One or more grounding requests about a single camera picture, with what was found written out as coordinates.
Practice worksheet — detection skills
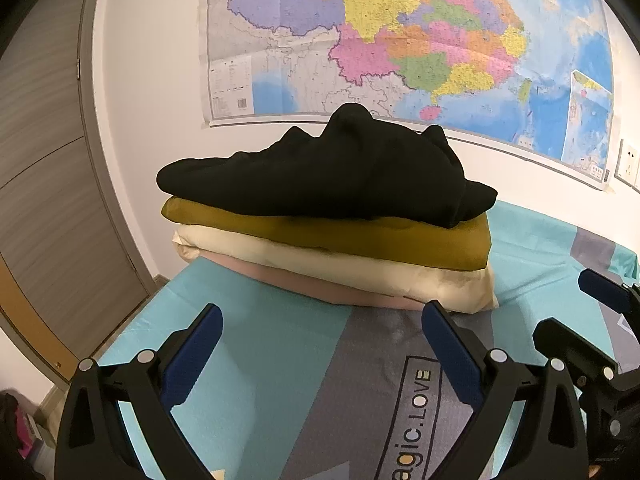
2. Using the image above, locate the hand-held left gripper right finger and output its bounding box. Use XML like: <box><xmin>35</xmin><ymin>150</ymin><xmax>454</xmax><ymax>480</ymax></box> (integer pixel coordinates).
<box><xmin>421</xmin><ymin>300</ymin><xmax>593</xmax><ymax>480</ymax></box>

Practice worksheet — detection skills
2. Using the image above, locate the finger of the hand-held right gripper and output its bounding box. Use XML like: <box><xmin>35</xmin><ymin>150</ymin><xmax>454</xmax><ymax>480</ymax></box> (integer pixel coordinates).
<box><xmin>577</xmin><ymin>268</ymin><xmax>640</xmax><ymax>316</ymax></box>
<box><xmin>532</xmin><ymin>317</ymin><xmax>621</xmax><ymax>386</ymax></box>

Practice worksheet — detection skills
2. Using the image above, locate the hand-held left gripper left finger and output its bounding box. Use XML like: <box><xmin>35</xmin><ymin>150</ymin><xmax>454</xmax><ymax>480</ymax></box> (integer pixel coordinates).
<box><xmin>54</xmin><ymin>303</ymin><xmax>224</xmax><ymax>480</ymax></box>

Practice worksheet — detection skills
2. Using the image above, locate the black garment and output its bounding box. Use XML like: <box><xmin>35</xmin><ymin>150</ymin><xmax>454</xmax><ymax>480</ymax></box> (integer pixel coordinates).
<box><xmin>156</xmin><ymin>102</ymin><xmax>498</xmax><ymax>228</ymax></box>

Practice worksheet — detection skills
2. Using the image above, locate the teal and grey bed sheet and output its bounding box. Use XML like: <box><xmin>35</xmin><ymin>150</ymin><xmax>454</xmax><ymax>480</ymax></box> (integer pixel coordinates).
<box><xmin>95</xmin><ymin>200</ymin><xmax>640</xmax><ymax>480</ymax></box>

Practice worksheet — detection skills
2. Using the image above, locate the pink garment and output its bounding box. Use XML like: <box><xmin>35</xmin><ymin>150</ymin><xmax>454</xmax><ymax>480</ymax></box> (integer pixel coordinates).
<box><xmin>200</xmin><ymin>250</ymin><xmax>426</xmax><ymax>311</ymax></box>

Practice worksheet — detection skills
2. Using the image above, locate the cream garment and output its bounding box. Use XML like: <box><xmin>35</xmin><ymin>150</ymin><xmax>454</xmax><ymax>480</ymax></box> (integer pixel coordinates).
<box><xmin>172</xmin><ymin>224</ymin><xmax>498</xmax><ymax>313</ymax></box>

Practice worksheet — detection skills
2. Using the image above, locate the olive garment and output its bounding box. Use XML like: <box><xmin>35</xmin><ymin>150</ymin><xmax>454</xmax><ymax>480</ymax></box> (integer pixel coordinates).
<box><xmin>161</xmin><ymin>197</ymin><xmax>492</xmax><ymax>271</ymax></box>

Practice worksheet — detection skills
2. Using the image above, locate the pink and black bag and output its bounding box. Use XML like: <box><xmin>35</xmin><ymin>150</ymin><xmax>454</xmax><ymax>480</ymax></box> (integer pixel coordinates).
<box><xmin>0</xmin><ymin>392</ymin><xmax>56</xmax><ymax>476</ymax></box>

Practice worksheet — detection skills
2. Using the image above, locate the grey wooden door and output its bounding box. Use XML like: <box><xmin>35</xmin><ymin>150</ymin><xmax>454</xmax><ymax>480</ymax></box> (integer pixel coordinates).
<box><xmin>0</xmin><ymin>0</ymin><xmax>156</xmax><ymax>401</ymax></box>

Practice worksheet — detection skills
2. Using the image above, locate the white wall socket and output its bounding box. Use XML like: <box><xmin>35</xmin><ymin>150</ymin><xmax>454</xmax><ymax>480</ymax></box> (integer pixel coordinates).
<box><xmin>614</xmin><ymin>139</ymin><xmax>640</xmax><ymax>186</ymax></box>

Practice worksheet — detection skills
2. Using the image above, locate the colourful wall map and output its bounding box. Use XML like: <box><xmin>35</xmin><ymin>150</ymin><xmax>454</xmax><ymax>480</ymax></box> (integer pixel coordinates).
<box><xmin>200</xmin><ymin>0</ymin><xmax>615</xmax><ymax>192</ymax></box>

